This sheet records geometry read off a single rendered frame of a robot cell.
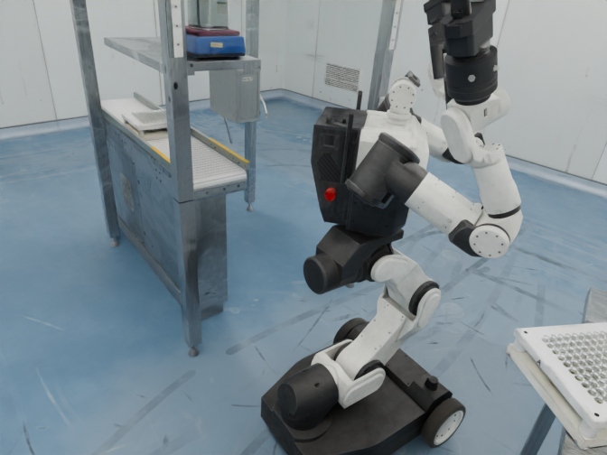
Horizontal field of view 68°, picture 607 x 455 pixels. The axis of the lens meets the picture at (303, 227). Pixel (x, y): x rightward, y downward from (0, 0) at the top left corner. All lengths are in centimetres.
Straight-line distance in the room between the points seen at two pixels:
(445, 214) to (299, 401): 83
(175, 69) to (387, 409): 139
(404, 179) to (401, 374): 107
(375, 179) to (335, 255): 35
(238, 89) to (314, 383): 107
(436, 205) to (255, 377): 131
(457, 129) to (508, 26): 411
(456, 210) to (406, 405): 100
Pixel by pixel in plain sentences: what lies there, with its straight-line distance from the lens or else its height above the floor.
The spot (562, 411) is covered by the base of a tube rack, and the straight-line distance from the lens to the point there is 105.
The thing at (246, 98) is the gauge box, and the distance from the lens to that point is 178.
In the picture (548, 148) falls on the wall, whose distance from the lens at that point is 495.
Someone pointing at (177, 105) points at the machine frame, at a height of 114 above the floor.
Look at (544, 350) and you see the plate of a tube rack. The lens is 109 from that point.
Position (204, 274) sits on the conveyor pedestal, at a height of 28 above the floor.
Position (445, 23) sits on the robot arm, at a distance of 83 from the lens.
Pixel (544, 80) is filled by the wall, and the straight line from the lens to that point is 489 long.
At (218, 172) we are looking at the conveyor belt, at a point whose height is 82.
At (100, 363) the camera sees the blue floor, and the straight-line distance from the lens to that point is 223.
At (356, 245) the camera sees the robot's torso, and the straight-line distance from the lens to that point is 127.
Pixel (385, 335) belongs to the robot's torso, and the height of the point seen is 42.
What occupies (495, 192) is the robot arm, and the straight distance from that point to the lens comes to 98.
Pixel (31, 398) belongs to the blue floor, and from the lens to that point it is 219.
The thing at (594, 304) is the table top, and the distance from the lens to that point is 146.
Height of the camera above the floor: 153
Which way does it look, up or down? 29 degrees down
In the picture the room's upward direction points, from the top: 5 degrees clockwise
